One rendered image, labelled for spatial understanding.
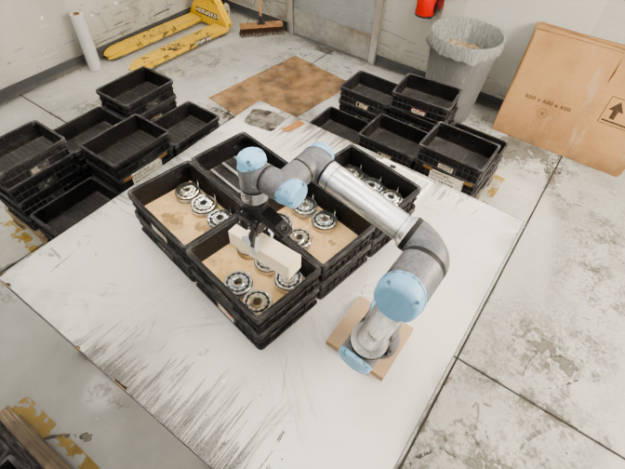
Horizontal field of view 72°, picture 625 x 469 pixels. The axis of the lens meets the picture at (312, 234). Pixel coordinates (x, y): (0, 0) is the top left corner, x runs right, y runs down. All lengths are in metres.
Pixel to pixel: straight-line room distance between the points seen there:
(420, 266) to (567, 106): 3.08
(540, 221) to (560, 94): 1.07
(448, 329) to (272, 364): 0.67
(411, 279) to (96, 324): 1.21
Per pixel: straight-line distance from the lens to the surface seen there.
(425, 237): 1.08
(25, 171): 2.82
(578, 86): 3.93
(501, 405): 2.50
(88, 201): 2.90
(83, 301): 1.88
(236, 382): 1.57
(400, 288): 0.98
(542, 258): 3.15
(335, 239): 1.73
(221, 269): 1.65
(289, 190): 1.06
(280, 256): 1.31
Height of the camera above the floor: 2.15
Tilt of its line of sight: 49 degrees down
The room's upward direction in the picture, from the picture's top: 4 degrees clockwise
